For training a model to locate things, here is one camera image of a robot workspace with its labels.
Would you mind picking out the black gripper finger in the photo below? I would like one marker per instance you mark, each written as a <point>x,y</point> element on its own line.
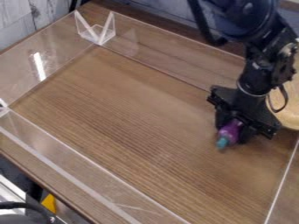
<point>246,134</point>
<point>224,116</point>

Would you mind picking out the clear acrylic corner bracket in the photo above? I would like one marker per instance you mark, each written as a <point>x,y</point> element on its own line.
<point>98,34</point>

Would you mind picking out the brown wooden bowl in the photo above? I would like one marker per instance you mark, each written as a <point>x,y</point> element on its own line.
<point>289,115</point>

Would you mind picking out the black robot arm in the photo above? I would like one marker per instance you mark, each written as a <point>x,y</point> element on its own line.
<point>250,22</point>

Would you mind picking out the yellow label on device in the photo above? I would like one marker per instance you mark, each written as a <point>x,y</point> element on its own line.
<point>49,202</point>

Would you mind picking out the clear acrylic tray wall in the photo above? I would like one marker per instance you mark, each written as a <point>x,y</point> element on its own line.
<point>83,184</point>

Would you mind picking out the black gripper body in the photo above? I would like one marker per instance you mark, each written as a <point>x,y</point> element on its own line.
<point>250,108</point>

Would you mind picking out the purple toy eggplant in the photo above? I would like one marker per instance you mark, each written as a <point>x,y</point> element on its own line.
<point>229,134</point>

